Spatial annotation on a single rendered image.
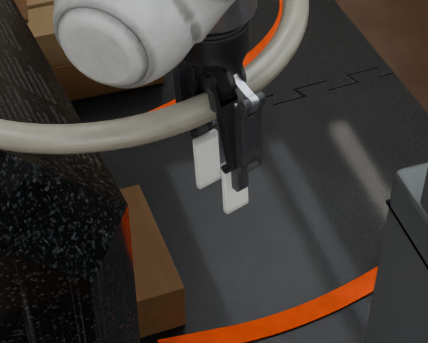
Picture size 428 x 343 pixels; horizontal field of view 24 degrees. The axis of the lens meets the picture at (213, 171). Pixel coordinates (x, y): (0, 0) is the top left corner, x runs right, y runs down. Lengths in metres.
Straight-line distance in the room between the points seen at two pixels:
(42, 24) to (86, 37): 1.72
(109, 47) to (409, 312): 0.70
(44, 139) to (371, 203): 1.37
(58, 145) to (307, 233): 1.26
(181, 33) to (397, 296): 0.69
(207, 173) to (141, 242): 0.92
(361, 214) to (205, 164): 1.18
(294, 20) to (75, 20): 0.45
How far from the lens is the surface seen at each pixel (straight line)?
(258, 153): 0.99
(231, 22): 0.90
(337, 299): 2.06
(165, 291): 1.92
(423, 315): 1.25
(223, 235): 2.17
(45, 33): 2.38
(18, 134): 0.99
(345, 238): 2.18
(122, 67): 0.69
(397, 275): 1.29
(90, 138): 0.97
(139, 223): 2.03
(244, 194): 1.07
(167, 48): 0.69
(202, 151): 1.07
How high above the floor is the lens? 1.64
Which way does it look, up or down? 45 degrees down
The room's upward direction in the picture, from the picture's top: straight up
